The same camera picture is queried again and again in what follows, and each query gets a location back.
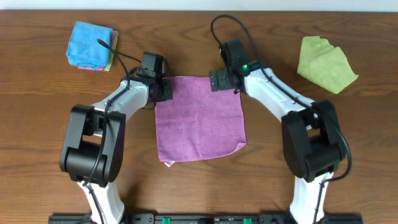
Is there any folded green cloth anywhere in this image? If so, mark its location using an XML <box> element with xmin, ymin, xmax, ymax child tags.
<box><xmin>104</xmin><ymin>30</ymin><xmax>119</xmax><ymax>72</ymax></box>

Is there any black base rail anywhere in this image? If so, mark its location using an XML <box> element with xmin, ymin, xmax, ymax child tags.
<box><xmin>48</xmin><ymin>212</ymin><xmax>364</xmax><ymax>224</ymax></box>

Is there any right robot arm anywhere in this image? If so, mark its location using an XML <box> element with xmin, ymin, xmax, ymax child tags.
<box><xmin>210</xmin><ymin>40</ymin><xmax>352</xmax><ymax>223</ymax></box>

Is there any folded blue cloth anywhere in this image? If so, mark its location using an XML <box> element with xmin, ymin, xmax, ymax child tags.
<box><xmin>66</xmin><ymin>21</ymin><xmax>113</xmax><ymax>69</ymax></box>

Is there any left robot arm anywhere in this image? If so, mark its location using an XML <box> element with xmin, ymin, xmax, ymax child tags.
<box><xmin>49</xmin><ymin>52</ymin><xmax>173</xmax><ymax>224</ymax></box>

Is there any purple microfibre cloth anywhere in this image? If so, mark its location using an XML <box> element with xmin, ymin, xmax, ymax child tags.
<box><xmin>155</xmin><ymin>76</ymin><xmax>247</xmax><ymax>166</ymax></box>

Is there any crumpled green cloth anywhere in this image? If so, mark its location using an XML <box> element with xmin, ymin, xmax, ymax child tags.
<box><xmin>297</xmin><ymin>36</ymin><xmax>358</xmax><ymax>94</ymax></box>

